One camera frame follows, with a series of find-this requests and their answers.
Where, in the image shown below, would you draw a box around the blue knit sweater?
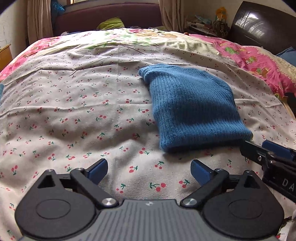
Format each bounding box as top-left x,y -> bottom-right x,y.
138,64 -> 253,152

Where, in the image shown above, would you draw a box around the pink floral quilt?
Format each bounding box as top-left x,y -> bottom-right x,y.
1,28 -> 295,96

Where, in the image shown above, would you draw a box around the blue pillow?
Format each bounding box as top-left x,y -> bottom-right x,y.
276,47 -> 296,66

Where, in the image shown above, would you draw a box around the teal folded towel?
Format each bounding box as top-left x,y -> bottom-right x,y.
0,83 -> 4,101

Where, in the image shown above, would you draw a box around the dark wooden headboard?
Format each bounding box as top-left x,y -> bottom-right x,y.
227,1 -> 296,55

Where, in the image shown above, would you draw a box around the cluttered nightstand items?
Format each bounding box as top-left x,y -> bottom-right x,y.
187,6 -> 230,38

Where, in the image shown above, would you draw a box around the wooden tv cabinet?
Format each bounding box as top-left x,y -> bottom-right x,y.
0,44 -> 13,71

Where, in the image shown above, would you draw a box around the green cloth bundle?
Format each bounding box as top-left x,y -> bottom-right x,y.
96,17 -> 125,31

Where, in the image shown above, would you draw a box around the maroon sofa bench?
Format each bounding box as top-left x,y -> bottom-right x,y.
53,3 -> 162,36

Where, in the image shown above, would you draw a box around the left beige curtain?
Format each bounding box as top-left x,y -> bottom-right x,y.
27,0 -> 53,44

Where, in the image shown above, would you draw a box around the beige curtain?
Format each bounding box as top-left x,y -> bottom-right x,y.
159,0 -> 186,32
27,0 -> 53,44

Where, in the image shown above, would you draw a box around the right beige curtain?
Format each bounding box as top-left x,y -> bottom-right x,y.
159,0 -> 186,32

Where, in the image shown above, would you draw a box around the blue plastic bag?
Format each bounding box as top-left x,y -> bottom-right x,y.
51,0 -> 65,18

